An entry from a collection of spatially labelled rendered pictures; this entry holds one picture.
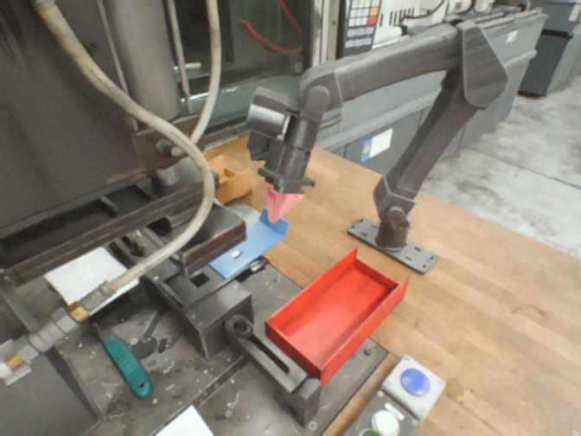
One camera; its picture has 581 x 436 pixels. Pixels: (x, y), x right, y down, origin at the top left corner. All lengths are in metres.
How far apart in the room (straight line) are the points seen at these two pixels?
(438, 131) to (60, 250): 0.58
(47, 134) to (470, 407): 0.63
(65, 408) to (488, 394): 0.59
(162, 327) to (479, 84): 0.65
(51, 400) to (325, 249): 0.53
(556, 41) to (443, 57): 4.38
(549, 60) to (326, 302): 4.55
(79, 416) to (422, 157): 0.66
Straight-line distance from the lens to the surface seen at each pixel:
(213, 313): 0.58
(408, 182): 0.70
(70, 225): 0.50
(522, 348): 0.74
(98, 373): 0.68
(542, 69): 5.03
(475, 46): 0.61
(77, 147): 0.38
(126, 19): 0.41
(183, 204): 0.49
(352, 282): 0.72
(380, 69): 0.60
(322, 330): 0.64
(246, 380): 0.61
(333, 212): 0.89
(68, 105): 0.37
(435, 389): 0.60
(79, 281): 0.76
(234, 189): 0.92
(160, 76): 0.43
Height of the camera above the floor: 1.44
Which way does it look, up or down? 38 degrees down
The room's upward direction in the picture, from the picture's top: straight up
